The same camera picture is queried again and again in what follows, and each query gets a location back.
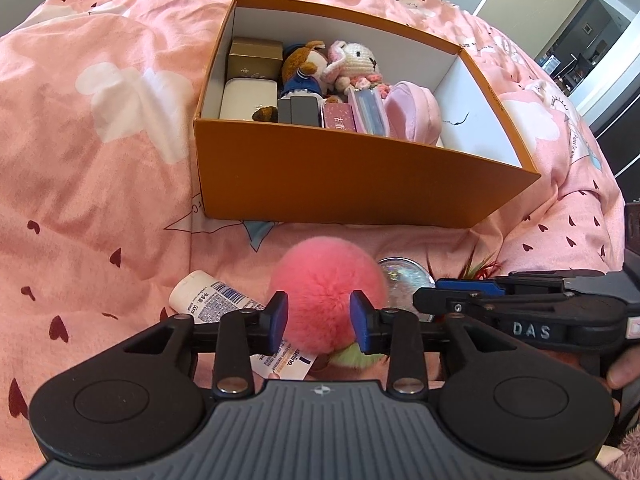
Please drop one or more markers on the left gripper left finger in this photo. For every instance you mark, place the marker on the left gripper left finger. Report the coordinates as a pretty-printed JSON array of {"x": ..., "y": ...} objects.
[{"x": 244, "y": 333}]

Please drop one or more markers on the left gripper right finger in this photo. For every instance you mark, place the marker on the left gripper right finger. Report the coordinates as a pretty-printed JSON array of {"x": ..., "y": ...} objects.
[{"x": 397, "y": 334}]

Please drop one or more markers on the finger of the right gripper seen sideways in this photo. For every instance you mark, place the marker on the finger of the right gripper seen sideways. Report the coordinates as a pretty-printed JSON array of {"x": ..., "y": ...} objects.
[{"x": 487, "y": 288}]

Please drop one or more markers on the white hand cream tube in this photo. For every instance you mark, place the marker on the white hand cream tube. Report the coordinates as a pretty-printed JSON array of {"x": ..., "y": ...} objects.
[{"x": 207, "y": 300}]

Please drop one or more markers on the pink fluffy pompom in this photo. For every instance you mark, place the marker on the pink fluffy pompom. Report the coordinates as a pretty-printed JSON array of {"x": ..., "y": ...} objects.
[{"x": 319, "y": 275}]

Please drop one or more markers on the pink fabric pouch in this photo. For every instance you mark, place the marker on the pink fabric pouch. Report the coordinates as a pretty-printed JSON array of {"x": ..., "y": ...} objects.
[{"x": 413, "y": 114}]

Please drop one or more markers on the dark grey small box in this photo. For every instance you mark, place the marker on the dark grey small box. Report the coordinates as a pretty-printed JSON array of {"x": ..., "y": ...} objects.
[{"x": 299, "y": 111}]

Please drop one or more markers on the white rectangular case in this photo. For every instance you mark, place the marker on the white rectangular case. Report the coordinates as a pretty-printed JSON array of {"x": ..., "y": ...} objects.
[{"x": 243, "y": 96}]

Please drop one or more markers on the gold cardboard box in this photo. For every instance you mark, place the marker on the gold cardboard box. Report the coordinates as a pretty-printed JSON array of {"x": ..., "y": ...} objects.
[{"x": 254, "y": 58}]

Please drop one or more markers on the red feather toy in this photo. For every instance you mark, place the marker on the red feather toy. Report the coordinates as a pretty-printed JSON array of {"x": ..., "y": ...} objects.
[{"x": 481, "y": 269}]

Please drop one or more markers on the person right hand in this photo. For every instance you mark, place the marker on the person right hand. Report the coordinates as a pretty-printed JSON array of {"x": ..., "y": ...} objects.
[{"x": 625, "y": 370}]

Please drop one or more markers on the orange cardboard box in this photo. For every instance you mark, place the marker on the orange cardboard box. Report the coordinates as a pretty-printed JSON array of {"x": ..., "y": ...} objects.
[{"x": 268, "y": 171}]

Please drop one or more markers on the pink clear pouch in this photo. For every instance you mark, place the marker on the pink clear pouch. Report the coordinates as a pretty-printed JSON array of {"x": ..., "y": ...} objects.
[{"x": 369, "y": 112}]

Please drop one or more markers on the pink card box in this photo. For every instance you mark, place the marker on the pink card box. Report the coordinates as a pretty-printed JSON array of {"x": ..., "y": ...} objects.
[{"x": 338, "y": 116}]

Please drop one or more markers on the white crochet bunny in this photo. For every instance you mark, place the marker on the white crochet bunny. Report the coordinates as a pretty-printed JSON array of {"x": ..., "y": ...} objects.
[{"x": 353, "y": 66}]

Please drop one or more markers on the brown plush dog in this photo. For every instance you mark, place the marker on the brown plush dog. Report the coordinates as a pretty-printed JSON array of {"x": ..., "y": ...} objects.
[{"x": 302, "y": 83}]

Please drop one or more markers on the pink patterned duvet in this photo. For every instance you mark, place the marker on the pink patterned duvet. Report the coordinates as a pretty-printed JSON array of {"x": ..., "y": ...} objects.
[{"x": 99, "y": 194}]

